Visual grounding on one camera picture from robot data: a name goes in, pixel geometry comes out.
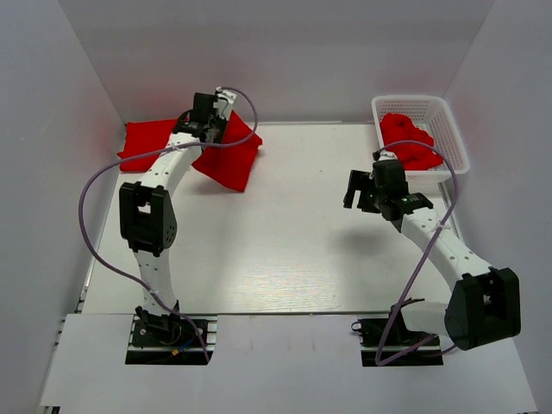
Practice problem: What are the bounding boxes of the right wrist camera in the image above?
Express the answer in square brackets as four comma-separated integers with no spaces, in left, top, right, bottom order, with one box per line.
[372,149,397,163]

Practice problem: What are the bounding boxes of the crumpled red shirts in basket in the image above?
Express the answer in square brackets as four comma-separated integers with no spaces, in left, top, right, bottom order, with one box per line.
[379,113,442,171]

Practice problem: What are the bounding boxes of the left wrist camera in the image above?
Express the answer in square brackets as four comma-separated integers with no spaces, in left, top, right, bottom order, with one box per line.
[215,86,237,121]

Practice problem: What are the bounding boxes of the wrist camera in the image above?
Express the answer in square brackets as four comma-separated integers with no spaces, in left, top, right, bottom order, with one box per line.
[215,86,237,121]
[372,149,397,163]

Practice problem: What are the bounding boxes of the white plastic basket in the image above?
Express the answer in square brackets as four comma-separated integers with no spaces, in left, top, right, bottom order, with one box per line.
[372,95,469,184]

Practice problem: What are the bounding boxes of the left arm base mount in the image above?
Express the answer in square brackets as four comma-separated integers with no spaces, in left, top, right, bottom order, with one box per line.
[125,307,217,366]

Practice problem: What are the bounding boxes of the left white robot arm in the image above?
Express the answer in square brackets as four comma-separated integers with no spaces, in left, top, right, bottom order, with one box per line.
[119,87,236,344]

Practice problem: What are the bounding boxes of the folded red t shirt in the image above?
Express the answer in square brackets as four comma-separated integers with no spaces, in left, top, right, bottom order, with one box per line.
[117,119,177,173]

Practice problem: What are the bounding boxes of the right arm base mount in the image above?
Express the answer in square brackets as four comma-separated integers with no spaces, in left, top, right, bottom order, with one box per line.
[350,313,443,367]

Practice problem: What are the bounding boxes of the red t shirt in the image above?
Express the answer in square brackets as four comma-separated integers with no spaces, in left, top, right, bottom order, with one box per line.
[191,134,263,192]
[117,119,177,173]

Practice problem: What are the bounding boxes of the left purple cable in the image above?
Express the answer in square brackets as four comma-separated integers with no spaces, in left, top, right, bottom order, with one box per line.
[78,87,260,364]

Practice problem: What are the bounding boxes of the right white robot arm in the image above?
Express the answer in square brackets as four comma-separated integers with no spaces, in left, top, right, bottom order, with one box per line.
[343,160,522,350]

